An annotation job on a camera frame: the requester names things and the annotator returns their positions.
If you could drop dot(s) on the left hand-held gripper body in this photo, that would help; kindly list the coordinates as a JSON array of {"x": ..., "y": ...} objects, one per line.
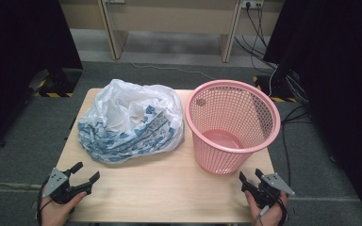
[{"x": 57, "y": 185}]

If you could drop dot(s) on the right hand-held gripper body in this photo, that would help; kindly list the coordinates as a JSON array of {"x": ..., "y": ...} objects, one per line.
[{"x": 268, "y": 190}]

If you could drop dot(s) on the pink plastic mesh basket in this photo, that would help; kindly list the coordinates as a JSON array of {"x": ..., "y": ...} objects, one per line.
[{"x": 229, "y": 125}]

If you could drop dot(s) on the white blue-printed plastic bag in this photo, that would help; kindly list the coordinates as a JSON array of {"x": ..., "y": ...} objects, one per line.
[{"x": 131, "y": 121}]

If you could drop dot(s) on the person's right hand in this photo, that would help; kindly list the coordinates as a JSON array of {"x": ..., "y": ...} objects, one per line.
[{"x": 268, "y": 213}]

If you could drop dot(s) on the person's left hand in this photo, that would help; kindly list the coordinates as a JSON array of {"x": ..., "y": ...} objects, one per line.
[{"x": 58, "y": 212}]

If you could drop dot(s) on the black stand base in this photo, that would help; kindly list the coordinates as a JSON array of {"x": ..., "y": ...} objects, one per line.
[
  {"x": 278, "y": 88},
  {"x": 55, "y": 83}
]

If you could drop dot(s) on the black curtain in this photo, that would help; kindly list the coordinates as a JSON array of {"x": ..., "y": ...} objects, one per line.
[
  {"x": 336, "y": 94},
  {"x": 22, "y": 62}
]

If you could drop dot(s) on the beige wooden desk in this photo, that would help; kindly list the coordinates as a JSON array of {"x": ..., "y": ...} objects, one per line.
[{"x": 169, "y": 19}]

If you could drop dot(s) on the white wall socket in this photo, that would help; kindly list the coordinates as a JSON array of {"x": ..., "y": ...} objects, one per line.
[{"x": 252, "y": 3}]

